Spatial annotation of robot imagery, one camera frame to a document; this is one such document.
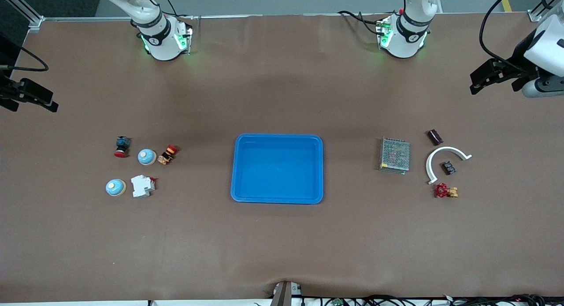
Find red handled brass valve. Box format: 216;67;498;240
435;183;459;198

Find aluminium frame post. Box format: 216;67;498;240
528;0;564;22
0;0;45;33

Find red yellow black selector switch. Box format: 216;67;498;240
158;144;179;165

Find blue bell with tan base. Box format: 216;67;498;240
105;179;126;197
137;148;157;166

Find blue plastic tray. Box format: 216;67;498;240
230;134;324;205

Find metal mesh power supply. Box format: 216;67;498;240
379;137;411;175

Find black right base cable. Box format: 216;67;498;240
152;0;197;21

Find black cable bundle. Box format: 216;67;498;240
253;294;564;306

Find black base cable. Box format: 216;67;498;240
152;0;197;21
337;10;384;35

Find brown table cover mat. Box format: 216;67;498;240
0;13;564;303

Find red emergency stop button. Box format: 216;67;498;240
114;136;131;158

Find black left base cable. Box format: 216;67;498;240
337;10;384;35

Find grey mount bracket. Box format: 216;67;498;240
270;280;303;306

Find white curved plastic bracket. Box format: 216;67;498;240
425;146;473;184

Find white circuit breaker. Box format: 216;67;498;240
131;175;157;198

